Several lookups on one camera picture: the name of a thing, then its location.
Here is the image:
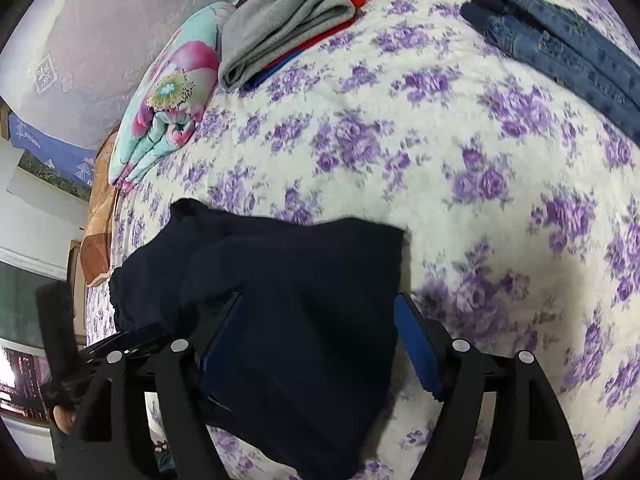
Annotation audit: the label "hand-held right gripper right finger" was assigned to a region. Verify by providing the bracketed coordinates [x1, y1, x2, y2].
[393, 291, 585, 480]

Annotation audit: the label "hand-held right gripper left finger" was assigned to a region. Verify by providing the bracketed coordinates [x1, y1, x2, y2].
[60, 290, 246, 480]

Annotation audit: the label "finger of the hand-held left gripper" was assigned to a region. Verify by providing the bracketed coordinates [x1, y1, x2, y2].
[80, 322, 168, 363]

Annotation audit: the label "navy blue pants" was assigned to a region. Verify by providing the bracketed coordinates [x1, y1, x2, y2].
[109, 198, 407, 480]

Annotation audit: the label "person's left hand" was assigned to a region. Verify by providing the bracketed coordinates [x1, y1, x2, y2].
[52, 404, 77, 433]

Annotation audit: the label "brown orange pillow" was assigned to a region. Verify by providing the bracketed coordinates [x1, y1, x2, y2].
[80, 130, 123, 288]

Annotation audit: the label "purple floral bedsheet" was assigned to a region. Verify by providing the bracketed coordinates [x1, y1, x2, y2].
[82, 0, 640, 480]

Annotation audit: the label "blue printed cloth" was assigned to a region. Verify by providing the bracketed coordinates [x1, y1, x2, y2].
[7, 110, 97, 187]

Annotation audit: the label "folded floral blanket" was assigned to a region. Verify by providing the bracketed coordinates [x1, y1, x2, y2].
[107, 1, 236, 193]

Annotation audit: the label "folded blue garment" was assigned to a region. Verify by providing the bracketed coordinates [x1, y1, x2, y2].
[240, 47, 306, 92]

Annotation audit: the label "white lace cloth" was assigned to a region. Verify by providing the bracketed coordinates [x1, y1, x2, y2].
[0, 0, 311, 148]

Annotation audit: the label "blue denim jeans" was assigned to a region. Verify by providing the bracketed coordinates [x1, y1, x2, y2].
[460, 0, 640, 147]

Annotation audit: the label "folded grey garment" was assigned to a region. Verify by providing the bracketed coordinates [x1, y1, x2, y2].
[218, 0, 357, 92]

